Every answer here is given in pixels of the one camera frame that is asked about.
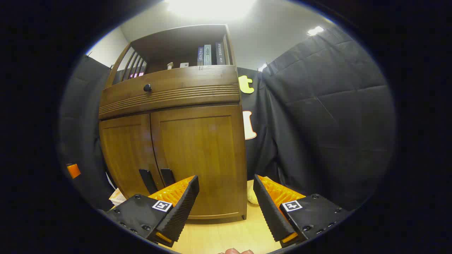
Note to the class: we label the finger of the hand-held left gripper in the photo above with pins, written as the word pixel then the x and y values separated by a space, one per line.
pixel 73 171

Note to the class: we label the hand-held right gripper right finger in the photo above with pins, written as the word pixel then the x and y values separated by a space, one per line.
pixel 270 211

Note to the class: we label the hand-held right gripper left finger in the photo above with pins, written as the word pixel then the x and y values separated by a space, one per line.
pixel 183 208

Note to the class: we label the wooden cabinet door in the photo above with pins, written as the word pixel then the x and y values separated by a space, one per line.
pixel 123 151
pixel 201 155

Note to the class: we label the wooden double-door shoe cabinet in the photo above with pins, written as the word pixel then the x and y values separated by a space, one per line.
pixel 169 42

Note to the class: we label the pale yellow soft object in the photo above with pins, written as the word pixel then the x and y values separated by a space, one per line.
pixel 253 198

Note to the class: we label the cream cover book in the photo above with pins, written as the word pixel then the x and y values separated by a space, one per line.
pixel 117 197

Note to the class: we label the black drawer knob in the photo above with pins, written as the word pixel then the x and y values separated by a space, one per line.
pixel 147 88

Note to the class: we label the black backdrop cloth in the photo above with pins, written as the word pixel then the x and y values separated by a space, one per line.
pixel 317 106

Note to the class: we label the wooden ribbed drawer front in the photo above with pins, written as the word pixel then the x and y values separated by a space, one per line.
pixel 194 88

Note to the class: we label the small ceiling light panel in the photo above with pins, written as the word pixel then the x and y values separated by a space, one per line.
pixel 262 67
pixel 315 30

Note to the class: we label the grey spine book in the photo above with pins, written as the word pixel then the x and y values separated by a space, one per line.
pixel 200 56

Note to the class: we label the light blue spine book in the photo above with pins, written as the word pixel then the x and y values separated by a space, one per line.
pixel 207 55

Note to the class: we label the dark spine book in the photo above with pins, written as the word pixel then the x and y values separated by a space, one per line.
pixel 220 53

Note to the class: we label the large ceiling light panel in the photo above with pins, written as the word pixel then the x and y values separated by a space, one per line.
pixel 212 7

